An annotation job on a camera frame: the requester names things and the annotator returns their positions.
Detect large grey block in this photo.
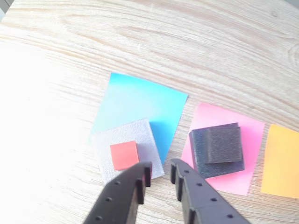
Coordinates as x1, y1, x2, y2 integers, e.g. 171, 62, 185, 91
93, 117, 165, 184

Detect small dark cube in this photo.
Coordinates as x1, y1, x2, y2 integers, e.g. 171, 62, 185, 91
202, 122, 244, 164

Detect small red cube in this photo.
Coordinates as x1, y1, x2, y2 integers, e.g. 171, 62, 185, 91
109, 140, 140, 171

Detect medium dark block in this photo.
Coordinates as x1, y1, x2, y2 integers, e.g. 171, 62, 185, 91
188, 122, 246, 180

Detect orange paper sheet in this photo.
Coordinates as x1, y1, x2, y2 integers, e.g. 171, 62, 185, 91
260, 124, 299, 200

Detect blue paper sheet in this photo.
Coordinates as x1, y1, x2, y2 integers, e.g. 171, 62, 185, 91
89, 72, 189, 166

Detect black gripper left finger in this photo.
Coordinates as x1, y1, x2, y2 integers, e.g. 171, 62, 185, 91
82, 161, 153, 224

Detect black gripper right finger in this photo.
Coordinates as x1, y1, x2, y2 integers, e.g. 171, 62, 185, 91
170, 158, 252, 224

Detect pink paper sheet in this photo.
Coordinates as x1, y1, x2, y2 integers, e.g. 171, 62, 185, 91
180, 103, 265, 196

